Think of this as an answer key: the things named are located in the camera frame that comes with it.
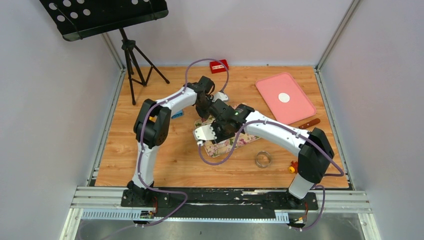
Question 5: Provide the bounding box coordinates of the floral yellow tray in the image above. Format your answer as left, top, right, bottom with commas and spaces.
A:
204, 133, 260, 158

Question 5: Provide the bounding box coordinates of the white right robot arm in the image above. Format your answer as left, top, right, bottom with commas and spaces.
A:
207, 99, 334, 209

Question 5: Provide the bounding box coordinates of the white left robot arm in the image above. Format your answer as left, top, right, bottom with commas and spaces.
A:
126, 76, 215, 207

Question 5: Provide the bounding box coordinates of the flat white dough wrapper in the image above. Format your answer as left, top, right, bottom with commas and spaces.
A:
278, 92, 291, 103

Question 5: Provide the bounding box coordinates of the white and blue toy block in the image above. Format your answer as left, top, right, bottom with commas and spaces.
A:
171, 110, 184, 119

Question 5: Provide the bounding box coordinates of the pink tray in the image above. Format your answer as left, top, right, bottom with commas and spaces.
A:
255, 72, 317, 125

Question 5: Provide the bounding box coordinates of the red yellow toy block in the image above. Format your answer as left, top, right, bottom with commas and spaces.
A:
288, 161, 298, 174

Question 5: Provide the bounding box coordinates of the black music stand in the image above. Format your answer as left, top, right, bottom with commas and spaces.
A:
40, 0, 170, 94

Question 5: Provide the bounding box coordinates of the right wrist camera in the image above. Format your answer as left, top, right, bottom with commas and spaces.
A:
193, 124, 217, 142

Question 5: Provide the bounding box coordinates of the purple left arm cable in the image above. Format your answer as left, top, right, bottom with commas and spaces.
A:
76, 58, 230, 240

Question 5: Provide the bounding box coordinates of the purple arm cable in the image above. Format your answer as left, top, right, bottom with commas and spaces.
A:
76, 58, 230, 240
197, 119, 345, 232

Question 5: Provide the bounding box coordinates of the metal scraper wooden handle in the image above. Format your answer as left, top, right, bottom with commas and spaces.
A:
298, 118, 321, 130

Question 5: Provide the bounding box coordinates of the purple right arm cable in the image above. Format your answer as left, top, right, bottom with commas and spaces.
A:
197, 119, 345, 232

